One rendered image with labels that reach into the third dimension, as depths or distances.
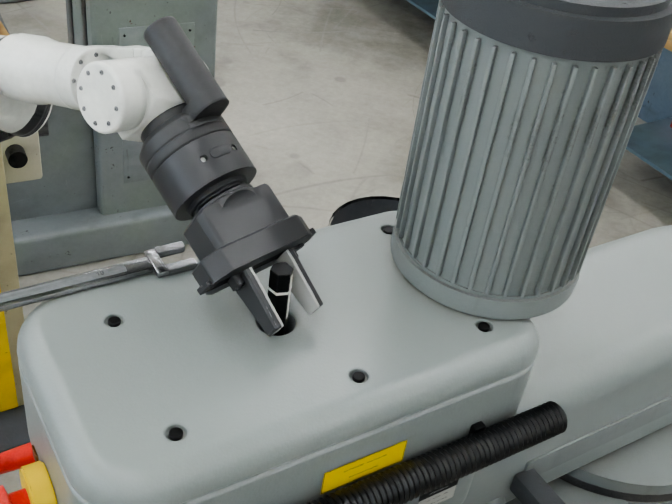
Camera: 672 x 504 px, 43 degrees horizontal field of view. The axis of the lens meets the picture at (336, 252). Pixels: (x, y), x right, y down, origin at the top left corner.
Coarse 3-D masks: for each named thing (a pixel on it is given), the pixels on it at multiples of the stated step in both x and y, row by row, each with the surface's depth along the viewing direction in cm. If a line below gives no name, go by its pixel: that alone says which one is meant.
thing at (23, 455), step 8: (16, 448) 88; (24, 448) 88; (0, 456) 87; (8, 456) 87; (16, 456) 87; (24, 456) 87; (32, 456) 87; (0, 464) 86; (8, 464) 86; (16, 464) 87; (24, 464) 87; (0, 472) 86
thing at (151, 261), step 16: (144, 256) 86; (160, 256) 86; (96, 272) 82; (112, 272) 82; (128, 272) 83; (144, 272) 83; (160, 272) 83; (176, 272) 84; (32, 288) 79; (48, 288) 80; (64, 288) 80; (80, 288) 80; (0, 304) 77; (16, 304) 78
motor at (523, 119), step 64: (448, 0) 73; (512, 0) 67; (576, 0) 66; (640, 0) 68; (448, 64) 75; (512, 64) 69; (576, 64) 69; (640, 64) 71; (448, 128) 77; (512, 128) 72; (576, 128) 72; (448, 192) 79; (512, 192) 76; (576, 192) 77; (448, 256) 83; (512, 256) 80; (576, 256) 84
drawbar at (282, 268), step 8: (280, 264) 77; (288, 264) 77; (272, 272) 76; (280, 272) 76; (288, 272) 77; (272, 280) 77; (280, 280) 76; (288, 280) 77; (272, 288) 77; (280, 288) 77; (288, 288) 77; (272, 296) 78; (280, 296) 78; (280, 304) 78; (280, 312) 79; (288, 312) 80
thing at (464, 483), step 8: (456, 480) 93; (464, 480) 94; (440, 488) 92; (448, 488) 93; (456, 488) 94; (464, 488) 95; (424, 496) 91; (432, 496) 92; (440, 496) 93; (448, 496) 94; (456, 496) 95; (464, 496) 96
